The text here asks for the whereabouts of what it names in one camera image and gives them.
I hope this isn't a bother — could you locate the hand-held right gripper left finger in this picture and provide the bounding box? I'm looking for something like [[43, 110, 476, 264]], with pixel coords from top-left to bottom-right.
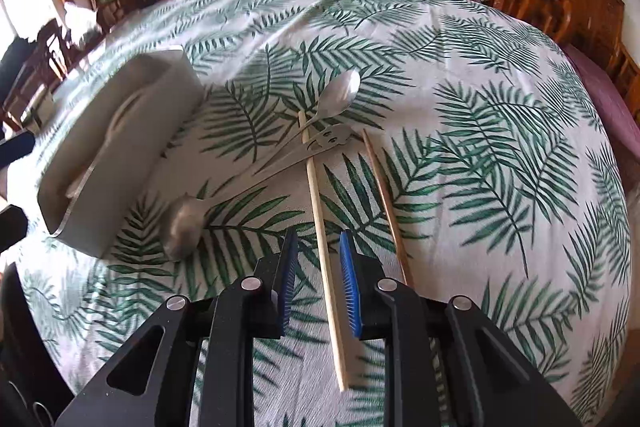
[[55, 227, 301, 427]]

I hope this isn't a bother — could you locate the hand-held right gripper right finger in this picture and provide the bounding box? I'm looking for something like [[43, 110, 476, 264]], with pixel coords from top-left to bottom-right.
[[339, 229, 583, 427]]

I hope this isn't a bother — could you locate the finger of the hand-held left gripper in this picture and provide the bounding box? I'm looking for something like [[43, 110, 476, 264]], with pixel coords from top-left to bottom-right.
[[0, 132, 32, 170], [0, 204, 28, 254]]

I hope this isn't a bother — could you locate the wooden chopstick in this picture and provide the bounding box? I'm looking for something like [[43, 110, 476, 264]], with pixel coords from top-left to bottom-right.
[[361, 128, 415, 288], [298, 111, 348, 393]]

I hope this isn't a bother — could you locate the steel spoon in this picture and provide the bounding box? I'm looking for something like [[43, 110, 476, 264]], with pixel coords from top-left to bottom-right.
[[162, 142, 326, 260], [245, 69, 362, 178]]

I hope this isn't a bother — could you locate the steel fork with face cut-out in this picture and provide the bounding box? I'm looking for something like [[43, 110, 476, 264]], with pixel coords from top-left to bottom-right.
[[200, 123, 352, 208]]

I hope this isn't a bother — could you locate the grey rectangular metal tray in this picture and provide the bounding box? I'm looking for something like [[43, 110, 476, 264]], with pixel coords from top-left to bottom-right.
[[37, 48, 205, 258]]

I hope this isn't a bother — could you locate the dark wooden chair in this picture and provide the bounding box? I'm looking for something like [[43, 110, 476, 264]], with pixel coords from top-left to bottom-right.
[[2, 52, 57, 134], [37, 19, 77, 78]]

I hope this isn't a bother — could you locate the white plastic bag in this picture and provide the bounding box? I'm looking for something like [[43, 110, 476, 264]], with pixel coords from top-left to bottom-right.
[[62, 2, 99, 38]]

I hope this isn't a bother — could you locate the leaf-print tablecloth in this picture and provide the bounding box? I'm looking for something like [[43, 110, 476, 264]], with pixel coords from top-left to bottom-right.
[[10, 0, 633, 427]]

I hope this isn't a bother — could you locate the purple armchair cushion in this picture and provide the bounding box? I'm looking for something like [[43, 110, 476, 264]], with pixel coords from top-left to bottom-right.
[[565, 42, 640, 144]]

